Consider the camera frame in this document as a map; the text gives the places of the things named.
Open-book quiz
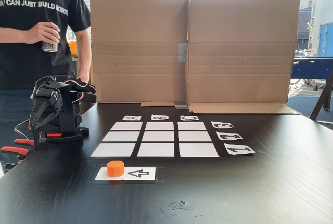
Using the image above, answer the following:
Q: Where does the silver drink can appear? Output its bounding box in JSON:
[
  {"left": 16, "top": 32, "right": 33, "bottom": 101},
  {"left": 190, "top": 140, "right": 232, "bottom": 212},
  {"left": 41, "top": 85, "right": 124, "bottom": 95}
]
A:
[{"left": 41, "top": 41, "right": 58, "bottom": 52}]

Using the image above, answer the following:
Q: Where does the round orange token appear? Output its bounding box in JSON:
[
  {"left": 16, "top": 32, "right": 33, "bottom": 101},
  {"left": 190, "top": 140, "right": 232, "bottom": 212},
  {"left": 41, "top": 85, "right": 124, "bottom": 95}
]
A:
[{"left": 106, "top": 160, "right": 124, "bottom": 177}]

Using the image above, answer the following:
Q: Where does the white nine-square grid sheet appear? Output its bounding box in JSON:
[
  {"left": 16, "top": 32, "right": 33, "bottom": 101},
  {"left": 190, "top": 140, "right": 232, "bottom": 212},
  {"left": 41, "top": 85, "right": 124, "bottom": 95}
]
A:
[{"left": 89, "top": 121, "right": 221, "bottom": 159}]

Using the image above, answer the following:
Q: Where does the person's left hand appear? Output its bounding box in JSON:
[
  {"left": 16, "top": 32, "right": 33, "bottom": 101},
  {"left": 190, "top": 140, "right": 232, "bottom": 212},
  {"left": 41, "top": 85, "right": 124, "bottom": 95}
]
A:
[{"left": 79, "top": 68, "right": 91, "bottom": 84}]

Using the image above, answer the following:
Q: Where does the person's right hand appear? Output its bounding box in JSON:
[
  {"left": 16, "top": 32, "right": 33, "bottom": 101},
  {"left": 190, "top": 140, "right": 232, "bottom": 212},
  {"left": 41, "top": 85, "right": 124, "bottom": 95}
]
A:
[{"left": 25, "top": 21, "right": 61, "bottom": 45}]

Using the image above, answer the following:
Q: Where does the black red bar clamp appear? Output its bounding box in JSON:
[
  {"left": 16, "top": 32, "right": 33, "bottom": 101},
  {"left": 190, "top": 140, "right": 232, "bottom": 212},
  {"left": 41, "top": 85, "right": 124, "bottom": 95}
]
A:
[
  {"left": 0, "top": 146, "right": 30, "bottom": 172},
  {"left": 14, "top": 130, "right": 65, "bottom": 149}
]

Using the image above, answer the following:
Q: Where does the person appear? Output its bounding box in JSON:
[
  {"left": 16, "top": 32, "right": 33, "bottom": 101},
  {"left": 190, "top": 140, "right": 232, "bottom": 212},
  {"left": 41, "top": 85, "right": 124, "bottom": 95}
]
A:
[{"left": 0, "top": 0, "right": 92, "bottom": 175}]

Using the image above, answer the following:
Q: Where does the brown cardboard panel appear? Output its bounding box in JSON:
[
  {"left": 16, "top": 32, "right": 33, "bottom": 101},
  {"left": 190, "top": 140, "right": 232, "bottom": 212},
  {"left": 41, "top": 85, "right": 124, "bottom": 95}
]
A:
[
  {"left": 89, "top": 0, "right": 190, "bottom": 107},
  {"left": 187, "top": 0, "right": 302, "bottom": 115}
]

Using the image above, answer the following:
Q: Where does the white arrow paper sheet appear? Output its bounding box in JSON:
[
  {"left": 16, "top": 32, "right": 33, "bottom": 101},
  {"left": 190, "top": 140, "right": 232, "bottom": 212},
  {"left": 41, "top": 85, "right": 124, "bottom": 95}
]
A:
[{"left": 95, "top": 166, "right": 157, "bottom": 181}]

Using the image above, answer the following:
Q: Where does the paper sheet number 3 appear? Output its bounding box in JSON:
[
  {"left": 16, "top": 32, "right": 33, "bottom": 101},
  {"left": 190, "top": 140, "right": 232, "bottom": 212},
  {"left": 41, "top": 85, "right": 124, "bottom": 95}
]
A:
[{"left": 210, "top": 121, "right": 235, "bottom": 129}]

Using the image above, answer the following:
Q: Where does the paper sheet number 2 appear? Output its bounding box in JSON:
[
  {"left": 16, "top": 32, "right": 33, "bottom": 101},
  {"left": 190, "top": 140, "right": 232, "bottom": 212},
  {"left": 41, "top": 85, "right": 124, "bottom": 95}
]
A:
[{"left": 216, "top": 131, "right": 244, "bottom": 141}]

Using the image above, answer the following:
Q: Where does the paper sheet number 1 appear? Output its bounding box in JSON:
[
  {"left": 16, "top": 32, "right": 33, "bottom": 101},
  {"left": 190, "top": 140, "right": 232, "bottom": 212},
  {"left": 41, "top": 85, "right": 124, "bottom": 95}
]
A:
[{"left": 223, "top": 143, "right": 256, "bottom": 155}]

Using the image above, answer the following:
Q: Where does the blue foosball table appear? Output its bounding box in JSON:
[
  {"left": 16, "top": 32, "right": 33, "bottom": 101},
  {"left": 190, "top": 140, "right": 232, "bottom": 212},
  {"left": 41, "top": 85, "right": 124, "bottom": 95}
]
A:
[{"left": 290, "top": 56, "right": 333, "bottom": 91}]

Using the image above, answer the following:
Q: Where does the dark wooden stand leg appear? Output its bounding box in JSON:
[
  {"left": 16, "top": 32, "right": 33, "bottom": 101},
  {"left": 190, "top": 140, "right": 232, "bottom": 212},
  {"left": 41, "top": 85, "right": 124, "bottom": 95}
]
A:
[{"left": 309, "top": 72, "right": 333, "bottom": 125}]

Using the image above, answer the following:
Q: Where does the grey cable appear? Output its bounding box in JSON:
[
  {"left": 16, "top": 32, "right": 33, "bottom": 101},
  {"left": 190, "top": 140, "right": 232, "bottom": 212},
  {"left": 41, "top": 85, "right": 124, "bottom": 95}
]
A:
[{"left": 15, "top": 120, "right": 34, "bottom": 141}]

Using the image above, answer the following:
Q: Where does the red white servo cable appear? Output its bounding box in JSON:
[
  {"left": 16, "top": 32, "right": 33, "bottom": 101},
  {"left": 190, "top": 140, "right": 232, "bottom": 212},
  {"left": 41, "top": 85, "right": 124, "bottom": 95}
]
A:
[{"left": 63, "top": 75, "right": 97, "bottom": 97}]

